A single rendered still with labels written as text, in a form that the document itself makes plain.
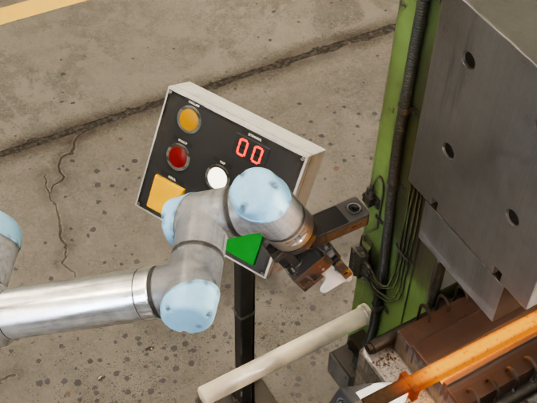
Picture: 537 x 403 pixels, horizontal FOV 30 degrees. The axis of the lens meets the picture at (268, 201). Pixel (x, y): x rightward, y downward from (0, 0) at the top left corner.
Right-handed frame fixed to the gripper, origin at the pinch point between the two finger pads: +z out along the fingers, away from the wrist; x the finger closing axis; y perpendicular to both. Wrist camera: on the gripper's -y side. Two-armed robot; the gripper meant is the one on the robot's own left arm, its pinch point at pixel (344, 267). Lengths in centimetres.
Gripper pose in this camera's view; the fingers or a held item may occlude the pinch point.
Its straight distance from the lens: 168.7
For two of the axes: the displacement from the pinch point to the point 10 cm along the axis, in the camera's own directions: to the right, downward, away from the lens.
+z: 3.8, 4.0, 8.3
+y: -7.7, 6.4, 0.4
